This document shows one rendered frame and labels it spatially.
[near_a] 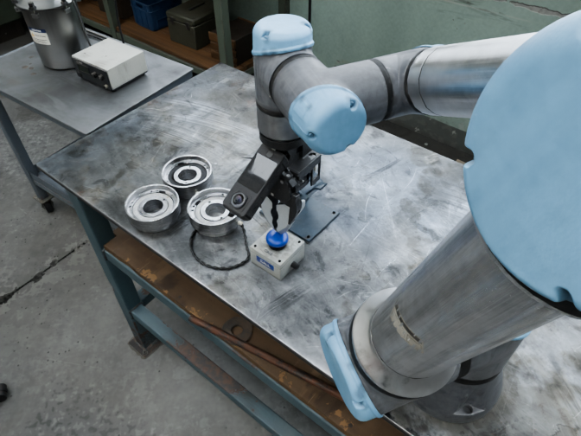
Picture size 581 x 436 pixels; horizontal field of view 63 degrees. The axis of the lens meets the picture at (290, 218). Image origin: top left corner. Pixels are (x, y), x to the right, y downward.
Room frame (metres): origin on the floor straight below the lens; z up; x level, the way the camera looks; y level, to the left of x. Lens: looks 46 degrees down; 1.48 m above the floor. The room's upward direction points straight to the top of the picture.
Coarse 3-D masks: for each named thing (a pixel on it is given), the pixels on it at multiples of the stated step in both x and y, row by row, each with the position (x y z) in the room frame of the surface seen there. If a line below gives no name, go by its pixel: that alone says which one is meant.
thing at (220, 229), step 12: (204, 192) 0.69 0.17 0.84; (216, 192) 0.70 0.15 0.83; (192, 204) 0.66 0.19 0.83; (204, 204) 0.66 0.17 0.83; (216, 204) 0.67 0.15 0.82; (192, 216) 0.62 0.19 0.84; (204, 216) 0.63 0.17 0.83; (204, 228) 0.60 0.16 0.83; (216, 228) 0.60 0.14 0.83; (228, 228) 0.61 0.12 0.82
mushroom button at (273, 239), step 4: (268, 232) 0.56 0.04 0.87; (272, 232) 0.56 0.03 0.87; (276, 232) 0.56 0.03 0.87; (268, 236) 0.55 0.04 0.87; (272, 236) 0.55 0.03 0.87; (276, 236) 0.54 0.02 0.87; (280, 236) 0.54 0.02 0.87; (284, 236) 0.55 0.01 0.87; (288, 236) 0.55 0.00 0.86; (268, 240) 0.54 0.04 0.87; (272, 240) 0.54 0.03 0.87; (276, 240) 0.54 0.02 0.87; (280, 240) 0.54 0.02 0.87; (284, 240) 0.54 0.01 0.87; (268, 244) 0.54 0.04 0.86; (272, 244) 0.53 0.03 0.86; (276, 244) 0.53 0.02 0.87; (280, 244) 0.53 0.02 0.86; (284, 244) 0.53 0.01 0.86
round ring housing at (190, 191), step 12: (180, 156) 0.80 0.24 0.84; (192, 156) 0.80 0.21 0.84; (168, 168) 0.78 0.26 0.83; (180, 168) 0.78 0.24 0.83; (192, 168) 0.78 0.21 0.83; (168, 180) 0.74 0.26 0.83; (180, 180) 0.74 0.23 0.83; (192, 180) 0.74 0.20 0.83; (204, 180) 0.72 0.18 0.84; (180, 192) 0.70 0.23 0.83; (192, 192) 0.71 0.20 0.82
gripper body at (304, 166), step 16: (272, 144) 0.53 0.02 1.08; (288, 144) 0.53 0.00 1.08; (304, 144) 0.58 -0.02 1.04; (288, 160) 0.55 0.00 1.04; (304, 160) 0.57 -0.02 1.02; (320, 160) 0.58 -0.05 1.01; (288, 176) 0.53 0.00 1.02; (304, 176) 0.57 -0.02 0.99; (272, 192) 0.54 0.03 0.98; (288, 192) 0.52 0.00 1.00
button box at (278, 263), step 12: (264, 240) 0.56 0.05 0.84; (288, 240) 0.56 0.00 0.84; (300, 240) 0.56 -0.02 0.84; (252, 252) 0.54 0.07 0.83; (264, 252) 0.53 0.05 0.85; (276, 252) 0.53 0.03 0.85; (288, 252) 0.53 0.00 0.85; (300, 252) 0.54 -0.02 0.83; (264, 264) 0.52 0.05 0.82; (276, 264) 0.51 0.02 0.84; (288, 264) 0.52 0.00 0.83; (276, 276) 0.51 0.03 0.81
